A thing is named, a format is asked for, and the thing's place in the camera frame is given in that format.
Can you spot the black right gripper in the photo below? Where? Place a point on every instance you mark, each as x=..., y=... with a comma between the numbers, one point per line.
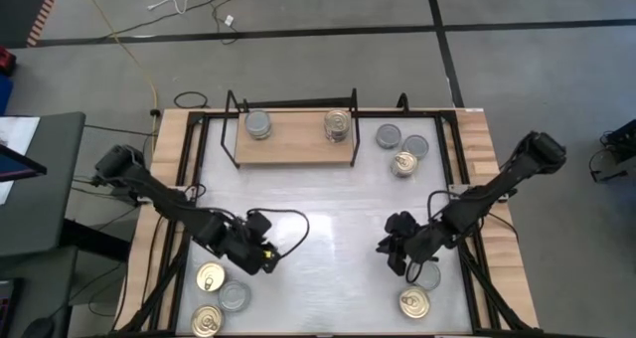
x=427, y=238

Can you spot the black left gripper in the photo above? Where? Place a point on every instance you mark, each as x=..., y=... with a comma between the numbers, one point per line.
x=238, y=243

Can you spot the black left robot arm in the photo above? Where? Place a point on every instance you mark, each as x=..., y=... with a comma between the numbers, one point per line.
x=159, y=201

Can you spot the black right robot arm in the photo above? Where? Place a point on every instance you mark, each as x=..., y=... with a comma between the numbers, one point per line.
x=502, y=189

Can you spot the grey desk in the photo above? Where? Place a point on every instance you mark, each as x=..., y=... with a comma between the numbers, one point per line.
x=49, y=204
x=40, y=288

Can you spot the black computer mouse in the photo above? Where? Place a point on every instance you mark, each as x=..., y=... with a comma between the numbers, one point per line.
x=37, y=328

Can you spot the small white power adapter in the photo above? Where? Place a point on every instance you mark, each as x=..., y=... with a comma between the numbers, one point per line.
x=229, y=20

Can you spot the black floor equipment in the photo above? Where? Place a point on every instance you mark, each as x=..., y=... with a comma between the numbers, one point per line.
x=621, y=139

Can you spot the dark blue screen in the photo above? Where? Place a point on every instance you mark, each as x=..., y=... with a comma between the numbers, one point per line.
x=15, y=164

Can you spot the white paper sheet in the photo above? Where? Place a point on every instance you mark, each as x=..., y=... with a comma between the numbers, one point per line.
x=22, y=129

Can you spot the blue object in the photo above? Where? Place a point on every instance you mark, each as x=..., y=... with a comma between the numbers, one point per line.
x=4, y=94

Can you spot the red object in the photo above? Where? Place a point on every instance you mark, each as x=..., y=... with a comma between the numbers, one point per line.
x=6, y=59

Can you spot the black mat orange striped edge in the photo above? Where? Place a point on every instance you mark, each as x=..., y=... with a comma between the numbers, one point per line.
x=20, y=10

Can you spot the wooden shelf black frame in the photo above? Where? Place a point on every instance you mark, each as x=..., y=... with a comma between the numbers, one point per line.
x=298, y=144

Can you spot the black metal table frame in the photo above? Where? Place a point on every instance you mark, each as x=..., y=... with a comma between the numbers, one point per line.
x=377, y=113

